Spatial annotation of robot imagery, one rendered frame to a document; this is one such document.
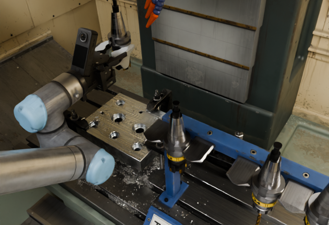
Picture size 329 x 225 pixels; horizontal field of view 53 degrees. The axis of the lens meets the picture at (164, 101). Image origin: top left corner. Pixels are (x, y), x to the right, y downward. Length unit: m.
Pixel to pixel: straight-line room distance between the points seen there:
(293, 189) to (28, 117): 0.56
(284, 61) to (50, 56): 1.29
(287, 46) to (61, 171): 0.87
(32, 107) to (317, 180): 0.60
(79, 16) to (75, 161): 1.59
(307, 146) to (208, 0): 0.88
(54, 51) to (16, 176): 1.47
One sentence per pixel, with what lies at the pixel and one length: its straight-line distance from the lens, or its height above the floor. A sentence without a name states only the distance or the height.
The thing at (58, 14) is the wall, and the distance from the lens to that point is 2.10.
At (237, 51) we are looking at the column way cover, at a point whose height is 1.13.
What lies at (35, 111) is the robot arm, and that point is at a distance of 0.75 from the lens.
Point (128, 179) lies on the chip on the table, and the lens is 1.10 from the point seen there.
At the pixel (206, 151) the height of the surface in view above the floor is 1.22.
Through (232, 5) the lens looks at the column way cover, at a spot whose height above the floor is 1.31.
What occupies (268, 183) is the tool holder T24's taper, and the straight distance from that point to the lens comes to 0.67.
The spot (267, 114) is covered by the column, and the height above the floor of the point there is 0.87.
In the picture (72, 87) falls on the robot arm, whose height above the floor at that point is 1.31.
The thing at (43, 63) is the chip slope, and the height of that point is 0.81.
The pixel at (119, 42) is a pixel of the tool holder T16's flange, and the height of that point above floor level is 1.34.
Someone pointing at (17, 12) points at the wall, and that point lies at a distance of 1.94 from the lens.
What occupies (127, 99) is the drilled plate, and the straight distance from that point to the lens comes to 1.26.
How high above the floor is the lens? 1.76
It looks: 39 degrees down
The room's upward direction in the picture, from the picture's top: 3 degrees counter-clockwise
